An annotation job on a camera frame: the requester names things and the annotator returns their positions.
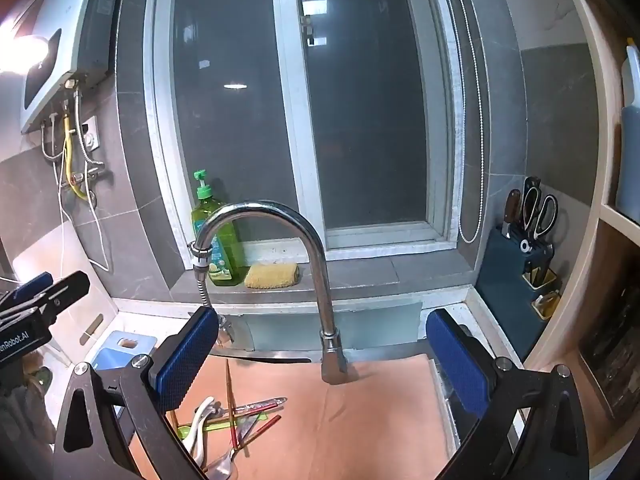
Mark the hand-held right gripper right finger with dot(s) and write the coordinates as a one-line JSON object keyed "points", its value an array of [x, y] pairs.
{"points": [[457, 360]]}

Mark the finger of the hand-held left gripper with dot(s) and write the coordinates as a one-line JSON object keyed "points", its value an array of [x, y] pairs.
{"points": [[32, 282], [70, 287]]}

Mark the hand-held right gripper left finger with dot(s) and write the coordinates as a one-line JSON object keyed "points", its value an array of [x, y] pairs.
{"points": [[185, 355]]}

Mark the blue plastic drain basket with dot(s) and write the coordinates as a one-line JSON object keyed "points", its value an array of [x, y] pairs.
{"points": [[112, 355]]}

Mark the red chopstick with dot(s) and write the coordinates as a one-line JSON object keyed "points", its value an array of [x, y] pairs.
{"points": [[262, 430], [240, 411]]}

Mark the green plastic spoon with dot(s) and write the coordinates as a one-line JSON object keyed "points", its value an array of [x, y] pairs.
{"points": [[222, 426]]}

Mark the person's left forearm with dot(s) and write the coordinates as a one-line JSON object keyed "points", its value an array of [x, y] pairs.
{"points": [[25, 410]]}

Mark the white cutting board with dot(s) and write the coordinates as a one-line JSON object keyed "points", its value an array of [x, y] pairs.
{"points": [[97, 285]]}

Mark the blue knife block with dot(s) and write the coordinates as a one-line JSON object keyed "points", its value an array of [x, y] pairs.
{"points": [[505, 280]]}

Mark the green dish soap bottle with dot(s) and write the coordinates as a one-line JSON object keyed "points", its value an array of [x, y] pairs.
{"points": [[225, 255]]}

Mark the metal pipe valve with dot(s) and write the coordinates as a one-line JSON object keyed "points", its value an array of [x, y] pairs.
{"points": [[85, 177]]}

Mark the yellow sponge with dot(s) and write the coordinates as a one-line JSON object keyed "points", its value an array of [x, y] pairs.
{"points": [[272, 276]]}

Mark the frosted splash panel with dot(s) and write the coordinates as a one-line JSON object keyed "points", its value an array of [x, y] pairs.
{"points": [[330, 327]]}

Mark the chrome kitchen faucet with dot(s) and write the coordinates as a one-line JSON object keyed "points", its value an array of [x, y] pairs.
{"points": [[320, 280]]}

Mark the blue and white bottle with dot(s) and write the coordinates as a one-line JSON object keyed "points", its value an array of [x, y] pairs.
{"points": [[631, 150]]}

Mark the white water heater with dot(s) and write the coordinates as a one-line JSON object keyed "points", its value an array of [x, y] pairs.
{"points": [[75, 5]]}

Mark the beige wooden shelf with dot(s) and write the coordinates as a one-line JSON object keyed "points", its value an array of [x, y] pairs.
{"points": [[607, 110]]}

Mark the white wall socket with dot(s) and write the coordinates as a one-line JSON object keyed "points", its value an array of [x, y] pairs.
{"points": [[90, 135]]}

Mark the white window frame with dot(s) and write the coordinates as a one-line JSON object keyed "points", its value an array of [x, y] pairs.
{"points": [[295, 110]]}

